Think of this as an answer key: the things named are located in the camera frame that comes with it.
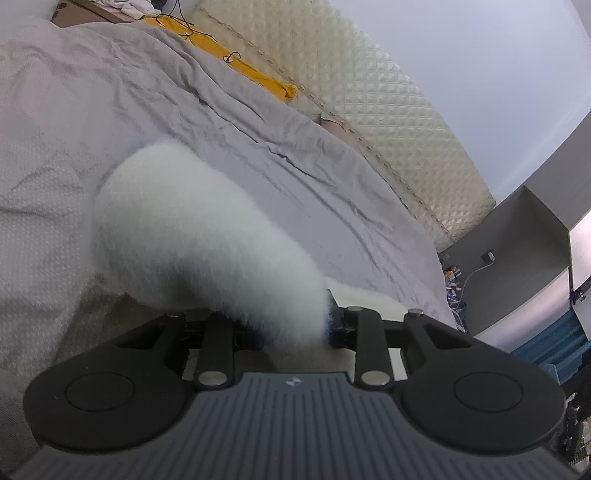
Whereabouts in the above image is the white sweater with blue stripes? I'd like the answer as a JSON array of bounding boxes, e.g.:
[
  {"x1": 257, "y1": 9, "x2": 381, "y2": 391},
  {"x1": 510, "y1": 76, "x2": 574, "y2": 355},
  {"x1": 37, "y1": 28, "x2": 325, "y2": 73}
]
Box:
[{"x1": 86, "y1": 140, "x2": 404, "y2": 370}]

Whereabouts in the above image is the pink pillow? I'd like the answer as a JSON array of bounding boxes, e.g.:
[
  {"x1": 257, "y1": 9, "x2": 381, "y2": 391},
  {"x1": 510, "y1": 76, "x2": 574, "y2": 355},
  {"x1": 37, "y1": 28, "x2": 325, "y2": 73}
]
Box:
[{"x1": 318, "y1": 117, "x2": 358, "y2": 146}]

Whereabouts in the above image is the yellow garment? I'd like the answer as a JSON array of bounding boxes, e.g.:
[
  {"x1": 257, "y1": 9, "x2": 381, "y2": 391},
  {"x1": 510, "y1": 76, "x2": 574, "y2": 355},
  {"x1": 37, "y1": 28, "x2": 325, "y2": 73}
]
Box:
[{"x1": 142, "y1": 14, "x2": 298, "y2": 103}]

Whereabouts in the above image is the cream quilted headboard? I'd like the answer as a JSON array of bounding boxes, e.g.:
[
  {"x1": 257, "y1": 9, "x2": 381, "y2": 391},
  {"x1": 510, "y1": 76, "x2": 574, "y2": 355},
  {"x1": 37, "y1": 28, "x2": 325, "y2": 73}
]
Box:
[{"x1": 190, "y1": 1, "x2": 496, "y2": 250}]

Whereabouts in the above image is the grey bed cover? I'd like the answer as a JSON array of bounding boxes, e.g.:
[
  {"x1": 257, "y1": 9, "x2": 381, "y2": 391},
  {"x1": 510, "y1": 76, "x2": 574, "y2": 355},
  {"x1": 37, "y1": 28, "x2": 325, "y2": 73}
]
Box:
[{"x1": 1, "y1": 19, "x2": 455, "y2": 470}]

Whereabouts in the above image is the white crumpled cloth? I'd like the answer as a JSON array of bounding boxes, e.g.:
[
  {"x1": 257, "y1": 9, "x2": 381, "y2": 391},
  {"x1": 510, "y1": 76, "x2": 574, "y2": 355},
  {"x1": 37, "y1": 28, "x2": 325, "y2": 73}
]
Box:
[{"x1": 97, "y1": 0, "x2": 161, "y2": 20}]

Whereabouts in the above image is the brown cardboard box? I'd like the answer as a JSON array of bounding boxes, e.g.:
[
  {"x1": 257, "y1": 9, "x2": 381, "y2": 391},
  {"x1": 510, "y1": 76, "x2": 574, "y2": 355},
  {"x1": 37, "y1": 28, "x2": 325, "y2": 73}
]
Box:
[{"x1": 51, "y1": 1, "x2": 133, "y2": 28}]

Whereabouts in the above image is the wall charger with white cable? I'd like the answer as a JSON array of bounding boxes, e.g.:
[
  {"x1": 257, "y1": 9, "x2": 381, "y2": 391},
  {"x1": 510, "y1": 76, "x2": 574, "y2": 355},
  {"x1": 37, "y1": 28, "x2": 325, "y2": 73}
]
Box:
[{"x1": 459, "y1": 250, "x2": 496, "y2": 301}]

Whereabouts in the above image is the grey wall cabinet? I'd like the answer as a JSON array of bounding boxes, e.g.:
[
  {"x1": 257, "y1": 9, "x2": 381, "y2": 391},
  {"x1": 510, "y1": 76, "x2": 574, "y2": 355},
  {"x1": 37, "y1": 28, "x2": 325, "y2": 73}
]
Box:
[{"x1": 440, "y1": 118, "x2": 590, "y2": 352}]

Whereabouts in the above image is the black cable on bed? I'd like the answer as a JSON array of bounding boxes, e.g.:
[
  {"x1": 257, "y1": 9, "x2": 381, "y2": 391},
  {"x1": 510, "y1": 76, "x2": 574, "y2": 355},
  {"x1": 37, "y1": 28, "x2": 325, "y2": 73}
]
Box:
[{"x1": 154, "y1": 0, "x2": 243, "y2": 66}]

